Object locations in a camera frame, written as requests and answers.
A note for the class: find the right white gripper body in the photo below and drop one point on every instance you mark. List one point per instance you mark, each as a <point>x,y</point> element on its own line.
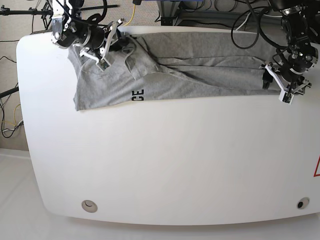
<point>98,41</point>

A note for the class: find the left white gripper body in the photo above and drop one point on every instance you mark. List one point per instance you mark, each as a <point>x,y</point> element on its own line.
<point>290,84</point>

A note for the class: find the grey T-shirt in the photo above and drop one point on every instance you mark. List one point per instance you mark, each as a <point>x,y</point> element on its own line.
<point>172,65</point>

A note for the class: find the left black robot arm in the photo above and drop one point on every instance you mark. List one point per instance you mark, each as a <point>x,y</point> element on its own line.
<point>297,56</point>

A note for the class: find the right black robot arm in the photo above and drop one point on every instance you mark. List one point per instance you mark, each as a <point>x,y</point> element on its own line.
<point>68,27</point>

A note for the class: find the black tripod stand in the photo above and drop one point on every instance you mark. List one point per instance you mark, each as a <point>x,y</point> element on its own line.
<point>45,13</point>

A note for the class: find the right table grommet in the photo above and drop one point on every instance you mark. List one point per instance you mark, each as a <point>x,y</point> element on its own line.
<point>303,203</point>

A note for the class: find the table grommet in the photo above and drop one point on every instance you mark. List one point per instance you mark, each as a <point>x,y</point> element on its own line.
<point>303,203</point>
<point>89,206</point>

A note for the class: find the left table grommet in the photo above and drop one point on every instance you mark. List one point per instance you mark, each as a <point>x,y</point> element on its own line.
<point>89,206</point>

